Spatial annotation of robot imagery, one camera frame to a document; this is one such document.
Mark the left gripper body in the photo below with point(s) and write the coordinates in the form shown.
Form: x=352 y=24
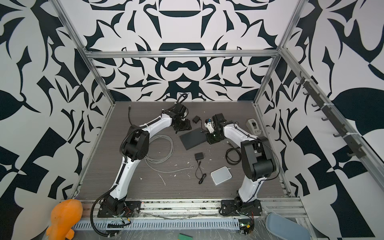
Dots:
x=184 y=125

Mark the white square router box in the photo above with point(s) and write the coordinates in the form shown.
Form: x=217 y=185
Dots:
x=221 y=175

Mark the black power adapter centre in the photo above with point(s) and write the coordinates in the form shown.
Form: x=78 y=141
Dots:
x=199 y=174

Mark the green object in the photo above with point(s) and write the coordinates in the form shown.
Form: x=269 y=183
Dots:
x=184 y=237

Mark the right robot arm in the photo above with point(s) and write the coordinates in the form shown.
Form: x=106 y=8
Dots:
x=258 y=162

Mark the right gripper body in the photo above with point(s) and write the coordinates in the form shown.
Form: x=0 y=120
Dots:
x=214 y=137

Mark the black power adapter with cable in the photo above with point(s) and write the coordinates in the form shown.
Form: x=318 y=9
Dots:
x=197 y=120

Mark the orange plush toy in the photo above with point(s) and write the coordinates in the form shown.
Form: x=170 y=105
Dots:
x=63 y=217

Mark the white cable duct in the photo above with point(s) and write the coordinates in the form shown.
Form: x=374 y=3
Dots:
x=174 y=224

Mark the grey blue pad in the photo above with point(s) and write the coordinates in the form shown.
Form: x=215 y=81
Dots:
x=286 y=229

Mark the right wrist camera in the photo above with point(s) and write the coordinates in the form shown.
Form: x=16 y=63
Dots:
x=209 y=125

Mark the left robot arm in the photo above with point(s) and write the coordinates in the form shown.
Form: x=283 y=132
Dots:
x=135 y=147

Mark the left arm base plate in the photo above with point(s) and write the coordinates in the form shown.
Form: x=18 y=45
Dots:
x=126 y=209

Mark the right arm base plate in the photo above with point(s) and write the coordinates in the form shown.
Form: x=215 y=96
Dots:
x=236 y=208

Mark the black network switch box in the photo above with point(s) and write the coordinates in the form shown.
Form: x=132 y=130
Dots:
x=193 y=138

